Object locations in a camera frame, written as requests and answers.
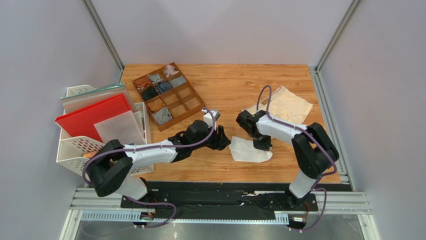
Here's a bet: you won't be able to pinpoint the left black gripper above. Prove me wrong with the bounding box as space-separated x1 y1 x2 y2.
191 122 232 151

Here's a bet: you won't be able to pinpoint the white underwear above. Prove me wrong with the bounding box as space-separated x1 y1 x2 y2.
228 136 273 163

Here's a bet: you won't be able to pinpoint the beige boxer shorts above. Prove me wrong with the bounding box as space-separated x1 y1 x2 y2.
242 85 314 125

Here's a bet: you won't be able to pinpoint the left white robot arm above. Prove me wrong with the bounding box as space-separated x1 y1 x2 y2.
82 120 231 200

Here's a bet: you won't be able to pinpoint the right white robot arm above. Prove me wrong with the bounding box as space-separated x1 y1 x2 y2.
236 110 340 200

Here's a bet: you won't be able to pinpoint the grey rolled cloth lower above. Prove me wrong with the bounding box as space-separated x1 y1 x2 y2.
153 107 173 125

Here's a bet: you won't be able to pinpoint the grey rolled cloth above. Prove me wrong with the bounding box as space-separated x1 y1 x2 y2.
170 75 187 88
147 73 163 84
153 107 173 125

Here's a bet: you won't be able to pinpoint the brown compartment organizer box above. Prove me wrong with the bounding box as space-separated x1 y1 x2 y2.
132 62 206 132

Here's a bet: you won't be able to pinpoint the orange rolled cloth lower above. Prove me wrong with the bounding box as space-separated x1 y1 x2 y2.
146 98 166 113

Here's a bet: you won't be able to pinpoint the orange rolled cloth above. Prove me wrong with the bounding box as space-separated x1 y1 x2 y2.
146 98 166 113
133 76 152 90

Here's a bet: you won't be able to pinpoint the grey rolled cloth right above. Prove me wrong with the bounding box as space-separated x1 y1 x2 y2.
170 75 187 88

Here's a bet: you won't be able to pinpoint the striped blue rolled cloth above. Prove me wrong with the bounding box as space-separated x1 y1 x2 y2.
155 81 173 95

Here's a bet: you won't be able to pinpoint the black rolled cloth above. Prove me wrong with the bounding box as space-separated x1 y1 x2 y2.
141 85 159 101

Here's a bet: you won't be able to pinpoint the pink rolled cloth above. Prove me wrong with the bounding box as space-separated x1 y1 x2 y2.
162 64 180 78

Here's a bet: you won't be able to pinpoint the grey rolled cloth top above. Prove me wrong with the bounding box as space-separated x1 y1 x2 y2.
147 73 163 84

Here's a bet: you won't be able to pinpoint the translucent white folder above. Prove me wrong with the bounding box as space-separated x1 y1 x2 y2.
94 110 146 145

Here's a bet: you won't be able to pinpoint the orange rolled cloth top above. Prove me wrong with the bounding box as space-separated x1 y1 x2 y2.
133 76 152 90

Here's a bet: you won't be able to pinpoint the red folder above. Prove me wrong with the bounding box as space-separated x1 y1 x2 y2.
54 93 132 142

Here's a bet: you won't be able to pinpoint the white file rack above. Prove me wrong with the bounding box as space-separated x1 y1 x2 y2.
56 84 154 176

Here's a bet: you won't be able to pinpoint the grey folder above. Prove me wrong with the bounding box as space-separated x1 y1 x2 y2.
60 82 138 113

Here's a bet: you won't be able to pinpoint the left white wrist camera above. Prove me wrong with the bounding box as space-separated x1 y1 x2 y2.
201 109 221 128

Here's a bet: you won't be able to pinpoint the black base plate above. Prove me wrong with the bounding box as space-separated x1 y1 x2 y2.
120 180 319 221

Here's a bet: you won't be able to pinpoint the white slotted cable duct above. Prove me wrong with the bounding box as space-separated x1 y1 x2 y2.
80 209 290 225

